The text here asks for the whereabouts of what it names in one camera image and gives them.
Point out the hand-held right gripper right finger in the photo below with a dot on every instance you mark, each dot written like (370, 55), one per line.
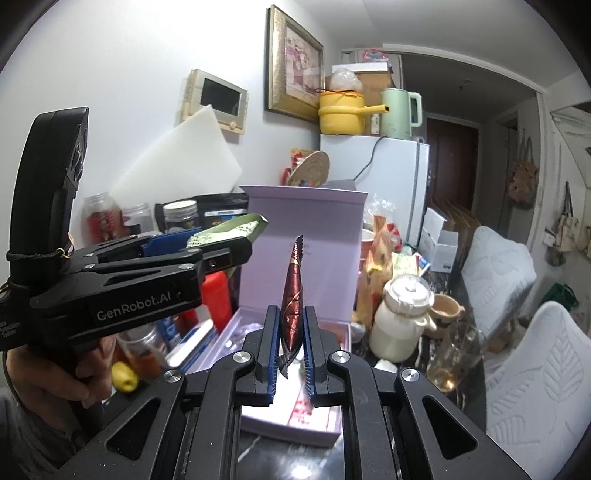
(310, 360)

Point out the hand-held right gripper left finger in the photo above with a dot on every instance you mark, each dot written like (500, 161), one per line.
(273, 350)

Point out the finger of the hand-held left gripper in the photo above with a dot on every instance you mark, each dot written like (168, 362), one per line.
(161, 244)
(217, 261)

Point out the green foil tea packet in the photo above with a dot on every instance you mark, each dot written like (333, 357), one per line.
(231, 228)

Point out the long red white packet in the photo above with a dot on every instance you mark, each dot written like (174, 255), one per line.
(304, 410)

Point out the brown foil snack packet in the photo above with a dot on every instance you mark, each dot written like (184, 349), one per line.
(292, 295)

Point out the purple gift box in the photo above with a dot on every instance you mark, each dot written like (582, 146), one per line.
(323, 240)

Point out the person's left forearm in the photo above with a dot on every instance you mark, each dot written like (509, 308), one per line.
(37, 438)

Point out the person's left hand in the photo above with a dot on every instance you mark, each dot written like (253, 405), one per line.
(46, 374)

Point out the red canister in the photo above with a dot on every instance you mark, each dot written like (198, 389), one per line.
(217, 300)

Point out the black coffee bag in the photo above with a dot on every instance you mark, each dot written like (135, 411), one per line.
(221, 203)

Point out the cluster of clear food jars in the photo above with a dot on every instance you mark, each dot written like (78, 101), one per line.
(99, 217)

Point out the yellow lemon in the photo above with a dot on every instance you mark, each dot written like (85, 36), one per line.
(124, 376)

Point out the white tissue packet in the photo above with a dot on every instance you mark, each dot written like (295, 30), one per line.
(385, 365)

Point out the blue white carton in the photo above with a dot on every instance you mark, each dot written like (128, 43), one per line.
(194, 341)

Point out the white foam board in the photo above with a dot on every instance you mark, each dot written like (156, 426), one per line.
(184, 157)

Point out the cream lidded jug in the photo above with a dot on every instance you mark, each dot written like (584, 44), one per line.
(399, 318)

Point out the orange snack bag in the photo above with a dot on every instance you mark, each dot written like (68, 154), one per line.
(378, 258)

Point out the red snack bag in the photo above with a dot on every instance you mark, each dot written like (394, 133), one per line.
(298, 159)

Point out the red paper cup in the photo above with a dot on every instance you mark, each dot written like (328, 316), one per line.
(367, 242)

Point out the round woven coaster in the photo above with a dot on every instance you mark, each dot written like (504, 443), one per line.
(311, 168)

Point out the yellow green snack packet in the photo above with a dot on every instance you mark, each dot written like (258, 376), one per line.
(411, 265)

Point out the brown ceramic mug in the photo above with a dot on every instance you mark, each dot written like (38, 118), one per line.
(445, 311)

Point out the clear glass cup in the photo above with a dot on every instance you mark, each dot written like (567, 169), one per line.
(455, 364)

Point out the clear plastic bag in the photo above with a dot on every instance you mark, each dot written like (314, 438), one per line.
(383, 207)

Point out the white cardboard box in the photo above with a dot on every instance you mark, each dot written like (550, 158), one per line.
(445, 254)
(431, 226)

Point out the white mini fridge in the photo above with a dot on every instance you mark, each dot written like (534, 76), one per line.
(392, 184)

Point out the yellow pot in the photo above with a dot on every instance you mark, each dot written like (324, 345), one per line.
(341, 115)

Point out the flat cardboard sheets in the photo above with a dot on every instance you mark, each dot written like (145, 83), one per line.
(455, 212)

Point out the small leaf-pattern covered chair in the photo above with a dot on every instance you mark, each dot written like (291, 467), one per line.
(498, 272)

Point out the gold framed picture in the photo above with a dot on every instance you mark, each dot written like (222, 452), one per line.
(295, 64)

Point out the clear plastic cover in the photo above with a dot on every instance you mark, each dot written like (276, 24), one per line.
(344, 78)

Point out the green electric kettle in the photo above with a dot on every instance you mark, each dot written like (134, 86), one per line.
(397, 115)

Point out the brown cardboard box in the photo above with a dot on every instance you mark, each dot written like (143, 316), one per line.
(374, 85)

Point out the dark brown door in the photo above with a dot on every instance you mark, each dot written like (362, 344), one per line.
(450, 157)

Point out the green bag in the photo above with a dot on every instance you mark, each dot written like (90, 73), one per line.
(563, 295)

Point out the colourful printed box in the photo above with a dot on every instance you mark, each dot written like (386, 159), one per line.
(381, 54)

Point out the brown floral tote bag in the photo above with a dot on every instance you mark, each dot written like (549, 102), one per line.
(524, 177)

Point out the white tote bag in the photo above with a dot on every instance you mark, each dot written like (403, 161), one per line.
(565, 226)

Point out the wall intercom panel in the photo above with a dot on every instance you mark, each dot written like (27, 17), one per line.
(217, 97)

